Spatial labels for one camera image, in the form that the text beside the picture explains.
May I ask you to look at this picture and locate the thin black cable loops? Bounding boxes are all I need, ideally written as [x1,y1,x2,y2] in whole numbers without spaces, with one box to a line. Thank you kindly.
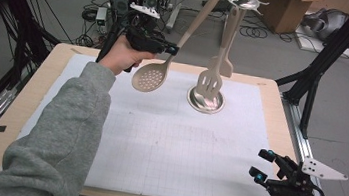
[238,24,270,41]

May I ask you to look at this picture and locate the tangle of black cables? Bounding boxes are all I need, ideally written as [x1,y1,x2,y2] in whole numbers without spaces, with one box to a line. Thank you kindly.
[74,0,132,54]

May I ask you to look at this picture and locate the flat black box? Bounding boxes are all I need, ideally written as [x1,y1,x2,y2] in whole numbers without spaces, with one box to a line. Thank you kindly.
[200,0,233,16]

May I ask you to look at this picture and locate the grey stand leg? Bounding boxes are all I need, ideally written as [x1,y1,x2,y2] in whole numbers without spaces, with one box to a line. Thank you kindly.
[165,0,183,34]

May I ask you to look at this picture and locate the grey bag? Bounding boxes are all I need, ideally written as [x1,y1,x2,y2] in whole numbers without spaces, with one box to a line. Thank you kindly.
[300,5,349,45]

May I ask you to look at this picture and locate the left gripper black strap cable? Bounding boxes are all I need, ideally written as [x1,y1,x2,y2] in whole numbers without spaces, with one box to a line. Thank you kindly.
[94,7,141,74]

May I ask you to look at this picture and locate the white grid mat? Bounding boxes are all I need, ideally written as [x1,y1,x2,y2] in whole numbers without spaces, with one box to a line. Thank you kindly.
[12,47,297,196]

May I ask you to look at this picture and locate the white flat board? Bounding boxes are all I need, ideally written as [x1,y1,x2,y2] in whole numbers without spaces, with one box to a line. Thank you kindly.
[292,23,349,60]

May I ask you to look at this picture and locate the beige slotted spatula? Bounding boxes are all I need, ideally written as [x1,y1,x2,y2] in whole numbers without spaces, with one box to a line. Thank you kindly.
[192,1,242,101]

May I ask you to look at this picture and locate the person's left hand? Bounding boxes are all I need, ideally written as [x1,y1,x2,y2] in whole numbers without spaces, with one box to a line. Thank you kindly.
[96,32,159,81]

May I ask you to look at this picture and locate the brown cardboard box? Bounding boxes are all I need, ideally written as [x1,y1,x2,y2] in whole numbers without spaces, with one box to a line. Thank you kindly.
[250,0,313,38]

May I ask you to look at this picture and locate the solid beige spatula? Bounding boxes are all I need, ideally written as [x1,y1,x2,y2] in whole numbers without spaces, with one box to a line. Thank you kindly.
[207,3,248,80]

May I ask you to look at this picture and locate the small white device box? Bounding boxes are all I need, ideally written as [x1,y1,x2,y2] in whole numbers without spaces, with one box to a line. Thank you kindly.
[94,6,109,27]

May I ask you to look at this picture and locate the beige perforated skimmer spoon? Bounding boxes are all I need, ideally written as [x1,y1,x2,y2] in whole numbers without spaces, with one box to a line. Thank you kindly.
[130,0,222,101]

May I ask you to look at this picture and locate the steel utensil stand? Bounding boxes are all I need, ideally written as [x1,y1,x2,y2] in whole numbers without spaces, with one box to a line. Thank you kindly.
[185,0,271,120]

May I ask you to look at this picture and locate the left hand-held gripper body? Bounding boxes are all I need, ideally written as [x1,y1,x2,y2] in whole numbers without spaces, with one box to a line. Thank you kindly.
[122,1,175,56]

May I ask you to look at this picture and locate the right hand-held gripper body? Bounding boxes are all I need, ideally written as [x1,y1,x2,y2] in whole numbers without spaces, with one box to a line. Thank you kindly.
[264,152,349,196]

